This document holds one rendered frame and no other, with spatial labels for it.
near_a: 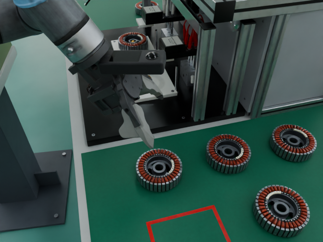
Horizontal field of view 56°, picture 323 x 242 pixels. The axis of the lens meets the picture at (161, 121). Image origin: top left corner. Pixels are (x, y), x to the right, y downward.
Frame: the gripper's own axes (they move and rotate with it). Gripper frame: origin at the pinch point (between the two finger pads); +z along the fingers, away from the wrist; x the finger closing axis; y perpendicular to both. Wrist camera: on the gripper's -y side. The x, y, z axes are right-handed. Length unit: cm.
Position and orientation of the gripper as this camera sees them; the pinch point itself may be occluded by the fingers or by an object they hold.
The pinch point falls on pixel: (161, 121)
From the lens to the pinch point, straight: 63.1
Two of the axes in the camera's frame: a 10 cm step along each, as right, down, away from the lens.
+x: -1.3, 6.9, -7.2
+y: -8.3, 3.2, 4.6
